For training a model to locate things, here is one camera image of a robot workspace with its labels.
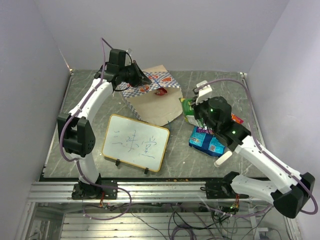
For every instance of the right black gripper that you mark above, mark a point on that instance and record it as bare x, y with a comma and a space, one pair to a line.
197, 106

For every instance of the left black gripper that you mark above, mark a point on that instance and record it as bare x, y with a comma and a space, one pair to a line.
141, 77

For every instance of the green snack packet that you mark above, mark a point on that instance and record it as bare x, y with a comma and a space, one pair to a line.
189, 114

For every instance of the small red candy packet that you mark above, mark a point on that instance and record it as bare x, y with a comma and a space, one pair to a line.
161, 91

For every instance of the orange snack packet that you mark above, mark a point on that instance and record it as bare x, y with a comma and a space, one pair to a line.
236, 119

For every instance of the blue checkered paper bag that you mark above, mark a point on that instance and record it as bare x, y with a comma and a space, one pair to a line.
151, 108

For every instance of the teal snack packet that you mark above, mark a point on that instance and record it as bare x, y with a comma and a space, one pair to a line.
206, 143

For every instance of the purple snack packet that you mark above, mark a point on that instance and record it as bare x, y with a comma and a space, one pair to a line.
204, 130

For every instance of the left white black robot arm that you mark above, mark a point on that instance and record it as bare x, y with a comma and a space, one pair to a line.
76, 136

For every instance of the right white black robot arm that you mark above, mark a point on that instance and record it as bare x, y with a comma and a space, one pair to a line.
286, 189

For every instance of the white whiteboard eraser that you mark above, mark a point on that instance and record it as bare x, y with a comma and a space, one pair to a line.
223, 158

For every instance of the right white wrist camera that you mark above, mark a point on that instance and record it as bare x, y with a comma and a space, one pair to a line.
203, 92

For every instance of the small whiteboard with yellow frame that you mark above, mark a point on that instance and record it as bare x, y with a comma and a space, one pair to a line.
135, 142

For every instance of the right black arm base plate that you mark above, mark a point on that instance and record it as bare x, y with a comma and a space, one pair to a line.
213, 189

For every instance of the aluminium extrusion rail frame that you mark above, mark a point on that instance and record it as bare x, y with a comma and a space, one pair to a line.
141, 192

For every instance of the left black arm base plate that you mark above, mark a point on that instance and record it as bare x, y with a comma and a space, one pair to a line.
84, 191

